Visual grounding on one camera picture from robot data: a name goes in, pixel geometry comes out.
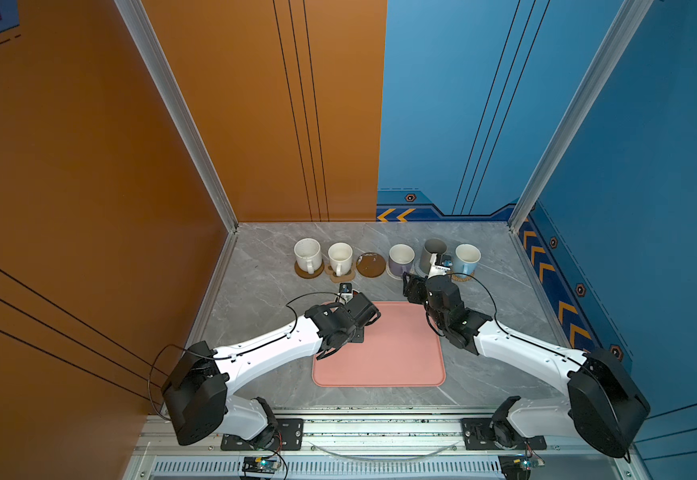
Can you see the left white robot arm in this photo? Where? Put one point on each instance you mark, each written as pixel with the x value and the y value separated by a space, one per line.
pixel 200 393

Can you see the aluminium corner post right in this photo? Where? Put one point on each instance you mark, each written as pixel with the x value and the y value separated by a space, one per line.
pixel 625 24

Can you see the aluminium front rail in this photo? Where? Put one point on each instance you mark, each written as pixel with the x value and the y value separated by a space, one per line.
pixel 358 443

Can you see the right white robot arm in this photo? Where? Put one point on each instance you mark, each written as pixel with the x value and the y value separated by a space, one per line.
pixel 599 402

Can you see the tan wicker round coaster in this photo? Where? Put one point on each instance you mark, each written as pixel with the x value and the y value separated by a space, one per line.
pixel 461 278

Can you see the circuit board right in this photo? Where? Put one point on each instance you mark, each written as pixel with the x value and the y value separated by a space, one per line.
pixel 519 467

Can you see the plain brown round coaster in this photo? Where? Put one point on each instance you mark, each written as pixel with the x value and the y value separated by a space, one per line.
pixel 304 274

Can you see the pink rectangular tray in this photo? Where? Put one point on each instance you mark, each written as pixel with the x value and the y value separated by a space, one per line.
pixel 398 350

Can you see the purple mug white inside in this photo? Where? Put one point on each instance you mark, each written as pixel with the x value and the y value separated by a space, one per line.
pixel 401 257

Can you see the grey green mug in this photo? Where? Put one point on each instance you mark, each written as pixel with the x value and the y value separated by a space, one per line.
pixel 431 247

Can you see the green circuit board left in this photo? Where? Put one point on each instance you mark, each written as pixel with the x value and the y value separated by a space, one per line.
pixel 261 467

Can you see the aluminium corner post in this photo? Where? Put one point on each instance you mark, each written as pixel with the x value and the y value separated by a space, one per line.
pixel 625 24
pixel 142 32

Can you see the dark brown rimmed coaster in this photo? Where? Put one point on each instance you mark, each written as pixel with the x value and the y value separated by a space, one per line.
pixel 371 265

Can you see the white woven round coaster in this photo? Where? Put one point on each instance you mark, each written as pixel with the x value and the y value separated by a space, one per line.
pixel 393 275

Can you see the paw shaped cork coaster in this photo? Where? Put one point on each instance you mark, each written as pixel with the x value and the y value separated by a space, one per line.
pixel 337 279

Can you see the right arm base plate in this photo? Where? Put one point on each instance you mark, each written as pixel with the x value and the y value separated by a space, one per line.
pixel 484 434

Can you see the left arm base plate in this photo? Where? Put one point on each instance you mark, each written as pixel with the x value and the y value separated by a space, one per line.
pixel 286 435

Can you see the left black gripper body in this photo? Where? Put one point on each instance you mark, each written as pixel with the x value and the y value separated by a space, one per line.
pixel 355 337

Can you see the aluminium corner post left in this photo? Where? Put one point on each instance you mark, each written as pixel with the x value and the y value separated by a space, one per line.
pixel 142 32

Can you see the light blue mug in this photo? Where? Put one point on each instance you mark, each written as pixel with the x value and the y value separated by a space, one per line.
pixel 465 260

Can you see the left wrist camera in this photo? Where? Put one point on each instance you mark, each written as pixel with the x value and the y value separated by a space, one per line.
pixel 346 292

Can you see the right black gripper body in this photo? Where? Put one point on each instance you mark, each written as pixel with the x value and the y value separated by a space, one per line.
pixel 420 295

